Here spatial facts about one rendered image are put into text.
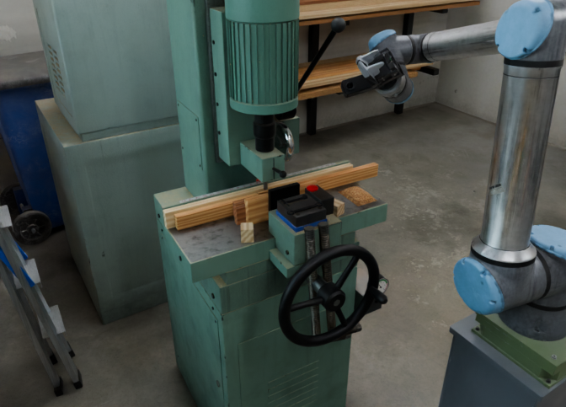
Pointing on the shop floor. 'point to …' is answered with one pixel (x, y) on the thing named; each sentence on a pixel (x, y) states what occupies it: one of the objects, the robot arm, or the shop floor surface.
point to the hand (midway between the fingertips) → (357, 63)
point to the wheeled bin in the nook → (27, 147)
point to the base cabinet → (253, 347)
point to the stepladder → (12, 268)
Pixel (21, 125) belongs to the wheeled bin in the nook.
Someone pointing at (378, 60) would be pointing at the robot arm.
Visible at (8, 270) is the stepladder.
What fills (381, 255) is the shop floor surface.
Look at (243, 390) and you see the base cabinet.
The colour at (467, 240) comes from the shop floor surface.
